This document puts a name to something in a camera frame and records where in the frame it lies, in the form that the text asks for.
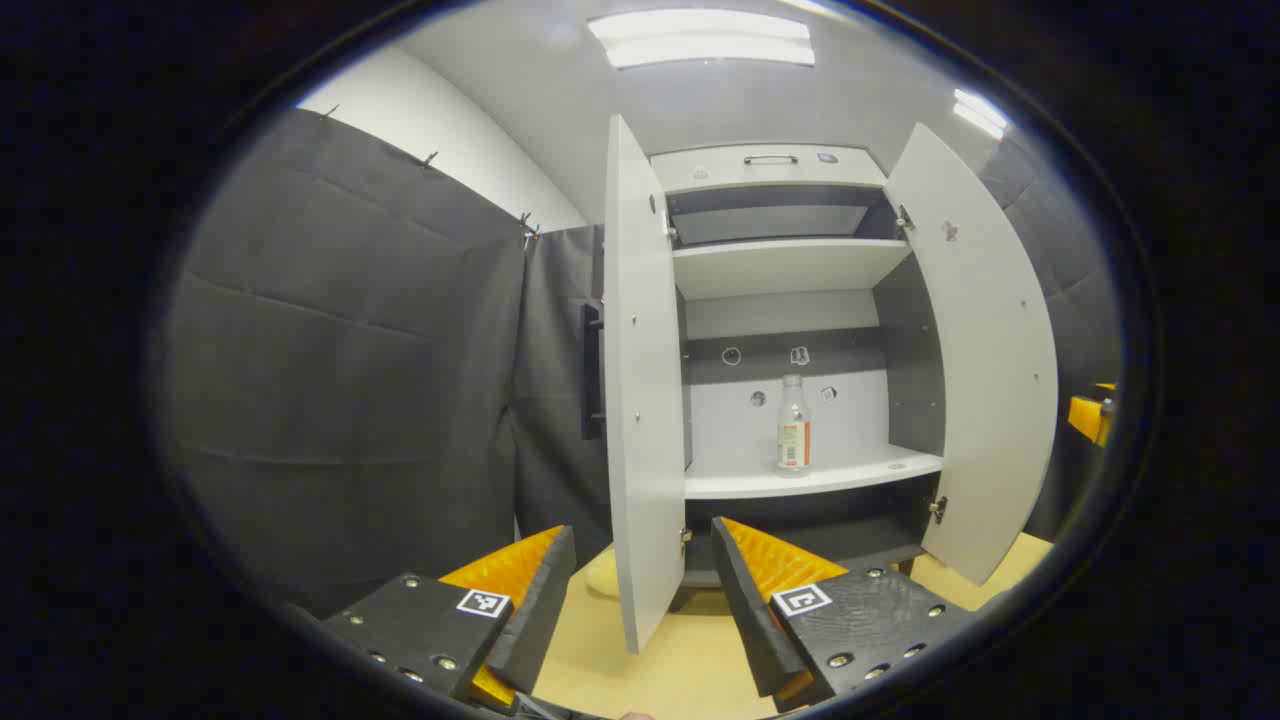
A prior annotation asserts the small ceiling light panel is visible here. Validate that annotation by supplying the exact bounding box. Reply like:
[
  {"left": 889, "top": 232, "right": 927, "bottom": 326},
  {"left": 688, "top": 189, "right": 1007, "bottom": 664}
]
[{"left": 951, "top": 88, "right": 1010, "bottom": 140}]

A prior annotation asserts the large ceiling light panel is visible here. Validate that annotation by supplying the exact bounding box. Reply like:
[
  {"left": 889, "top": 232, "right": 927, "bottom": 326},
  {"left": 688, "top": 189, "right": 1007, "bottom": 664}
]
[{"left": 587, "top": 9, "right": 817, "bottom": 70}]

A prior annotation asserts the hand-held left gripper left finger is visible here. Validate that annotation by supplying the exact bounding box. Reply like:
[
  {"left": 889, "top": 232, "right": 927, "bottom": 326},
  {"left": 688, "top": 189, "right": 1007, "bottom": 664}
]
[{"left": 322, "top": 524, "right": 578, "bottom": 713}]

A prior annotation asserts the black door handle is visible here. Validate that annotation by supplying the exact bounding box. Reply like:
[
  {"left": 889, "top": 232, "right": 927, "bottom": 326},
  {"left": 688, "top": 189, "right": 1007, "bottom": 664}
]
[{"left": 581, "top": 303, "right": 607, "bottom": 441}]

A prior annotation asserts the grey cabinet door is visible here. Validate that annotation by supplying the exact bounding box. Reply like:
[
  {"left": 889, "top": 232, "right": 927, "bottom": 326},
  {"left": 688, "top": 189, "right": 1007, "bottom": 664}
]
[
  {"left": 603, "top": 113, "right": 689, "bottom": 656},
  {"left": 883, "top": 122, "right": 1061, "bottom": 588}
]

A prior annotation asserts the clear bottle with red label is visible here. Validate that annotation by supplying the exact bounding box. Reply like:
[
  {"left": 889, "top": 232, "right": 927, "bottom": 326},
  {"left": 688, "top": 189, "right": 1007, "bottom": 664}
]
[{"left": 776, "top": 374, "right": 812, "bottom": 476}]

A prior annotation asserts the grey cabinet drawer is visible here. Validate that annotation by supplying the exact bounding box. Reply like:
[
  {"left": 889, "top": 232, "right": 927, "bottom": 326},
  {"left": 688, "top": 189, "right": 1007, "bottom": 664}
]
[{"left": 650, "top": 144, "right": 888, "bottom": 194}]

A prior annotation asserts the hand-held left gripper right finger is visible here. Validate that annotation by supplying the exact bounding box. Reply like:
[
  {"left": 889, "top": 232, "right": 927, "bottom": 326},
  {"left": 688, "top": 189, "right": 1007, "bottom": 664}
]
[{"left": 710, "top": 516, "right": 976, "bottom": 713}]

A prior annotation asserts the grey cabinet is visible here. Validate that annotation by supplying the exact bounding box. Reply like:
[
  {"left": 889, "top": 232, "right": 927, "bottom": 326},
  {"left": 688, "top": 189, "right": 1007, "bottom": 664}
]
[{"left": 650, "top": 143, "right": 946, "bottom": 613}]

